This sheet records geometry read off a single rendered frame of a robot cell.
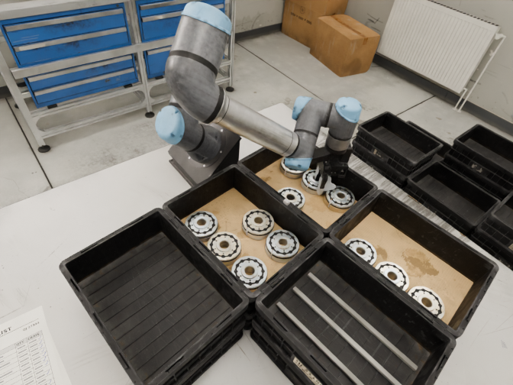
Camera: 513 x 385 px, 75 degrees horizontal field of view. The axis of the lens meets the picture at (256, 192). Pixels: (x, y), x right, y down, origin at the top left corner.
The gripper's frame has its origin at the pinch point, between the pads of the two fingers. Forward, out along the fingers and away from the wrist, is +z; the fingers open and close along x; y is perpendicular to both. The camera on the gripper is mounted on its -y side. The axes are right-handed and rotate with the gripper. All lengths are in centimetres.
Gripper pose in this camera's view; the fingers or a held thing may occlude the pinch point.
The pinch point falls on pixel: (316, 187)
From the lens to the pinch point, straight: 122.7
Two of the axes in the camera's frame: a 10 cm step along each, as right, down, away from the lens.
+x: -0.4, -7.3, 6.8
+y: 10.0, 0.3, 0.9
